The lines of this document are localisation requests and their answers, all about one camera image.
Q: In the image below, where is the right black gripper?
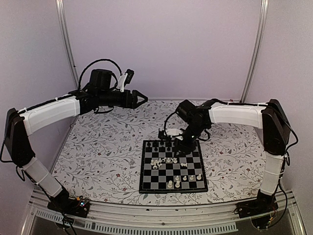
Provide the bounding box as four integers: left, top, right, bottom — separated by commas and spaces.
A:
174, 121, 207, 158

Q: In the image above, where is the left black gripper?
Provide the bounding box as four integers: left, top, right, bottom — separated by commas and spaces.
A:
98, 90, 149, 109

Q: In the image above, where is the black white chess board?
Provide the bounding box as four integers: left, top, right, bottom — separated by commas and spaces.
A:
139, 140, 208, 194

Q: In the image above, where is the white king piece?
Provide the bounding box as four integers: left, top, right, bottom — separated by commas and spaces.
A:
175, 176, 180, 188

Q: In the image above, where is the white queen piece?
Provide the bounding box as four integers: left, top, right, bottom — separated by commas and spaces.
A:
167, 181, 173, 188

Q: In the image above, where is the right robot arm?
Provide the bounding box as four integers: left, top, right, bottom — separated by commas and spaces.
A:
174, 98, 295, 213

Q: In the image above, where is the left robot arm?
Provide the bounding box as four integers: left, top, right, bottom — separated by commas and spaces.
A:
1, 69, 148, 212

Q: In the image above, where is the black pieces row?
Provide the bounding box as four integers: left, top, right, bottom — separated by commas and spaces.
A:
143, 140, 175, 152

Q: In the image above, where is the white pieces pile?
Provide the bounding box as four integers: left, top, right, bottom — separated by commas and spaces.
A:
144, 157, 188, 170

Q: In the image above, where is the floral patterned table mat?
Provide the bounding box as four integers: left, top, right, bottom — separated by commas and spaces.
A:
50, 99, 279, 206

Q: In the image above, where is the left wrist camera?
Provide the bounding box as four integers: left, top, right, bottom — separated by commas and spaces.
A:
116, 69, 134, 92

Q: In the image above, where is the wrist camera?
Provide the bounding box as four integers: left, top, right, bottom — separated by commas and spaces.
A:
116, 69, 134, 92
158, 128, 183, 141

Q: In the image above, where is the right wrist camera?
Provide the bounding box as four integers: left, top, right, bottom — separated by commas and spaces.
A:
158, 128, 183, 141

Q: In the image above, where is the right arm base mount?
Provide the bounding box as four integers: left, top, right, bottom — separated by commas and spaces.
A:
234, 195, 278, 218

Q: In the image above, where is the left aluminium frame post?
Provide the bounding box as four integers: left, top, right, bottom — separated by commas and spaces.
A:
55, 0, 79, 89

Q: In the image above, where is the aluminium frame post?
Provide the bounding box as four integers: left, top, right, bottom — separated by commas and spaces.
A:
240, 0, 269, 103
55, 0, 79, 89

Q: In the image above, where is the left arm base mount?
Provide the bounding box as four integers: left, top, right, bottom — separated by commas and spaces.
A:
47, 194, 90, 218

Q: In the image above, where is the right aluminium frame post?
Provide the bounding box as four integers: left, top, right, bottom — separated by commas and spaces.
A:
240, 0, 269, 103

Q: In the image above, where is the front aluminium rail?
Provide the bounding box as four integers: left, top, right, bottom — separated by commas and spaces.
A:
21, 190, 306, 235

